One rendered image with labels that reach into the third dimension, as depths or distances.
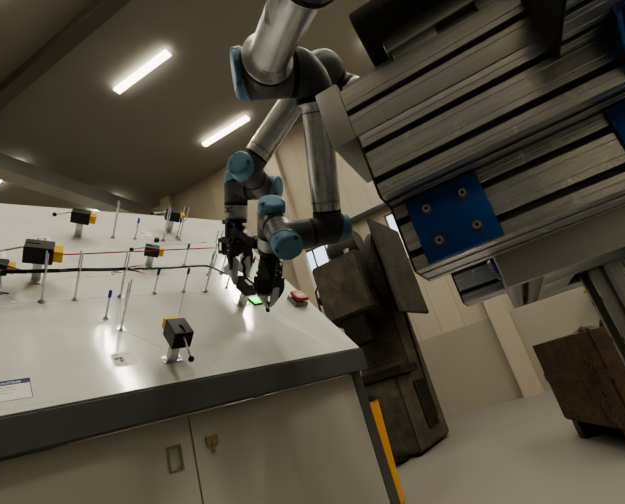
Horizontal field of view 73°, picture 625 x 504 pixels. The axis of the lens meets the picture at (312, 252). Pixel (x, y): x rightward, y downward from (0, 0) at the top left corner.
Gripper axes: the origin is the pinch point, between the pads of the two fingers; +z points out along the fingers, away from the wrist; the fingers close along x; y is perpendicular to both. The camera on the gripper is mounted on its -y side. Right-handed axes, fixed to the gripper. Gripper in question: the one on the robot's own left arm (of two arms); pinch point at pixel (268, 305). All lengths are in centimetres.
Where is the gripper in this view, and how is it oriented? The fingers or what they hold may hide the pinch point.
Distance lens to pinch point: 131.1
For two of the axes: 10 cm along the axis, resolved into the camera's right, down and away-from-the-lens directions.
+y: 0.1, -5.7, 8.2
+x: -10.0, -0.7, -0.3
